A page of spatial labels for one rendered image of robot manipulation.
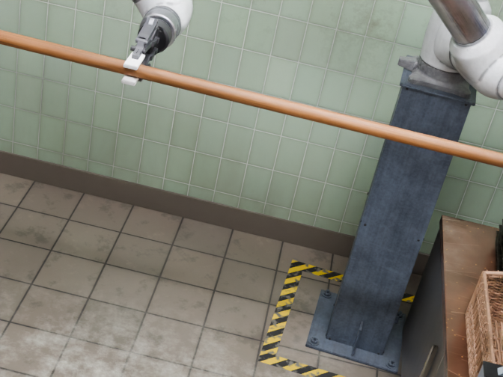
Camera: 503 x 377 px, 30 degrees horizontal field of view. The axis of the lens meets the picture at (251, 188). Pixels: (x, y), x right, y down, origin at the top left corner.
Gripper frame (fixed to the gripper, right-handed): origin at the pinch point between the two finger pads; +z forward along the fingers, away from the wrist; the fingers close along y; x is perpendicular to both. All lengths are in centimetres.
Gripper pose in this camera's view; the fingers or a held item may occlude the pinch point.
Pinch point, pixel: (133, 68)
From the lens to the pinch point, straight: 205.0
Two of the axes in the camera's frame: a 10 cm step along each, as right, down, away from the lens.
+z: -1.6, 5.2, -8.4
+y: -1.8, 8.2, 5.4
